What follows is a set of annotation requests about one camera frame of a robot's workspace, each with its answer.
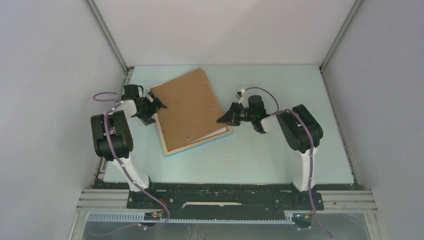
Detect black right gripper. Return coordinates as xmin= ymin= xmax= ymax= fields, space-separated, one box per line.
xmin=216 ymin=102 xmax=255 ymax=127

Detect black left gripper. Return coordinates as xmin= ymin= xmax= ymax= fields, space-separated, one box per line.
xmin=136 ymin=91 xmax=168 ymax=126

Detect wooden picture frame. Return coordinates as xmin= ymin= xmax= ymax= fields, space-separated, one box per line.
xmin=146 ymin=81 xmax=234 ymax=158

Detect brown frame backing board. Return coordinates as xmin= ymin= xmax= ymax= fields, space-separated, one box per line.
xmin=149 ymin=68 xmax=227 ymax=151

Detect hot air balloon photo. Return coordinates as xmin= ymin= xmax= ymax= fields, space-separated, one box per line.
xmin=191 ymin=127 xmax=229 ymax=143

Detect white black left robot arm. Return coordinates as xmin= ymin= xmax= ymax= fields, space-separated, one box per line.
xmin=90 ymin=84 xmax=167 ymax=208

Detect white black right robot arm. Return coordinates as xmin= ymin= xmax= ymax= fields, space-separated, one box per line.
xmin=216 ymin=95 xmax=324 ymax=209

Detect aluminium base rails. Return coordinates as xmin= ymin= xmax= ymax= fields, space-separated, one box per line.
xmin=68 ymin=183 xmax=386 ymax=240

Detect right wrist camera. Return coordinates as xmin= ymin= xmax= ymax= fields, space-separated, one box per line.
xmin=235 ymin=88 xmax=246 ymax=100

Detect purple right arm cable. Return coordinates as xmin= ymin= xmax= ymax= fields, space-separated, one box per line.
xmin=243 ymin=86 xmax=334 ymax=238

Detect left corner aluminium rail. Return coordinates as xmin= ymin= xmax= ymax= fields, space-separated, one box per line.
xmin=83 ymin=0 xmax=130 ymax=75

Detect corner aluminium rail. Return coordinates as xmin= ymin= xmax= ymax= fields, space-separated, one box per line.
xmin=83 ymin=0 xmax=130 ymax=75
xmin=319 ymin=0 xmax=366 ymax=74

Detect white cable duct strip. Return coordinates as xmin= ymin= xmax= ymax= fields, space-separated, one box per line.
xmin=86 ymin=211 xmax=296 ymax=225

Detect right corner aluminium rail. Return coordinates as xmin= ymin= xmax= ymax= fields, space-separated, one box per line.
xmin=319 ymin=0 xmax=366 ymax=74

